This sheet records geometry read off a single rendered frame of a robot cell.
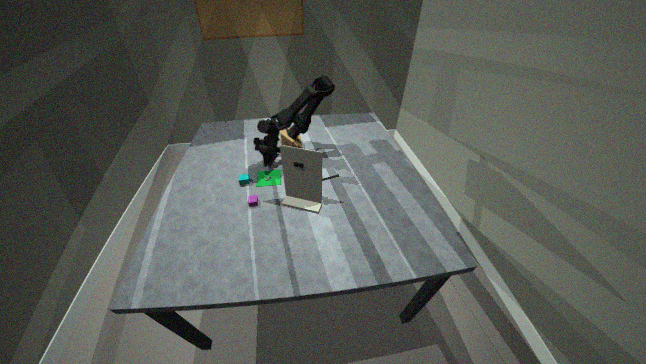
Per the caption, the small purple cube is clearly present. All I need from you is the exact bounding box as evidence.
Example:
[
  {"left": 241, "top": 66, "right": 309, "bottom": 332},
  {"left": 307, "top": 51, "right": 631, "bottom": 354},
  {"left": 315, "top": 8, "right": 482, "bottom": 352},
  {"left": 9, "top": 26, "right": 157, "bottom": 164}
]
[{"left": 248, "top": 195, "right": 258, "bottom": 207}]

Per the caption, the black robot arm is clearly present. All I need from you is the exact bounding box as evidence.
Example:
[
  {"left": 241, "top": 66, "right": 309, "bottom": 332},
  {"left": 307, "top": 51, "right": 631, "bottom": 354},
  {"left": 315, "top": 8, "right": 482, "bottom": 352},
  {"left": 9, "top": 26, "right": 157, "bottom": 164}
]
[{"left": 257, "top": 76, "right": 335, "bottom": 140}]

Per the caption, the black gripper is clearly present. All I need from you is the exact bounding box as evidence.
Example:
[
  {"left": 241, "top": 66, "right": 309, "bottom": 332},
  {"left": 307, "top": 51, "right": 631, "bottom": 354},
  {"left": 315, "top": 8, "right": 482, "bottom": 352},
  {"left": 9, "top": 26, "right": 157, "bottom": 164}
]
[{"left": 255, "top": 134, "right": 280, "bottom": 167}]

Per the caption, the cyan cube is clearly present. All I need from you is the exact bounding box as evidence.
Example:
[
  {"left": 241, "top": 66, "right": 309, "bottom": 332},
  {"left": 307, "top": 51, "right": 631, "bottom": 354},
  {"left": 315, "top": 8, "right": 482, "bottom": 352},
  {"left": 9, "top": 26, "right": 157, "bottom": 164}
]
[{"left": 239, "top": 174, "right": 250, "bottom": 185}]

